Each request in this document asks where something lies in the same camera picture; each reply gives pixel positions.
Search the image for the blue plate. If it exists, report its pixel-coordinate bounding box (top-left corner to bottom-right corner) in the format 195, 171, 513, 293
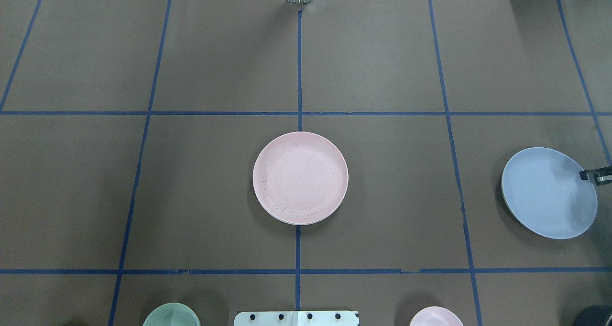
501, 147, 598, 239

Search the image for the pink bowl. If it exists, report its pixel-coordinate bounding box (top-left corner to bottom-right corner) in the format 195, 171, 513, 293
409, 306, 464, 326

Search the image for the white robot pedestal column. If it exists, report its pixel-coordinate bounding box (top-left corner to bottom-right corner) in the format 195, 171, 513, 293
233, 310, 360, 326

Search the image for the dark blue pot with lid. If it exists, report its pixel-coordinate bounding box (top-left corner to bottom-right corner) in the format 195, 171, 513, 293
572, 305, 612, 326

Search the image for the pink plate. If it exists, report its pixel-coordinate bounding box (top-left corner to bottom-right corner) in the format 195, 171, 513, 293
252, 131, 349, 226

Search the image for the green bowl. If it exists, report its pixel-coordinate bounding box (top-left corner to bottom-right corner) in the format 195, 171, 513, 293
142, 303, 201, 326

